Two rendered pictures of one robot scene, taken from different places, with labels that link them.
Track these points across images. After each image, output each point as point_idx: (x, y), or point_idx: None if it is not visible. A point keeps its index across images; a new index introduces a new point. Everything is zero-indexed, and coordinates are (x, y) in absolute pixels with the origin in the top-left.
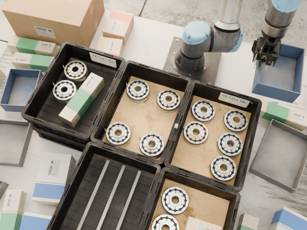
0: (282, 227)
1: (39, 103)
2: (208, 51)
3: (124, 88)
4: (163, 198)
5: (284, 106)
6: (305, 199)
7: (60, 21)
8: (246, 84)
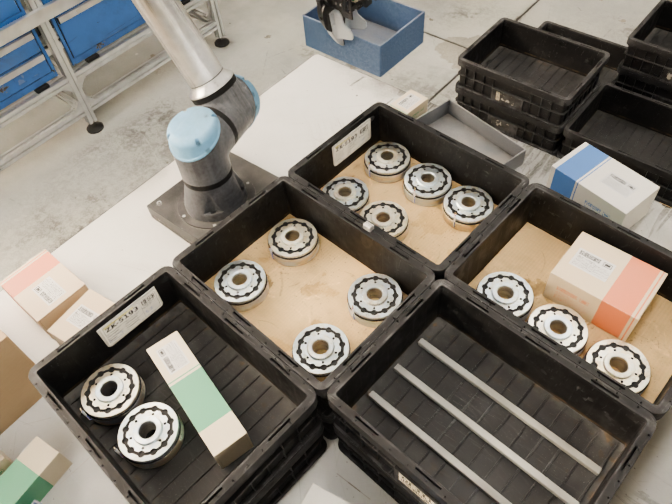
0: (585, 179)
1: (148, 503)
2: (235, 143)
3: None
4: None
5: None
6: (538, 151)
7: None
8: (309, 147)
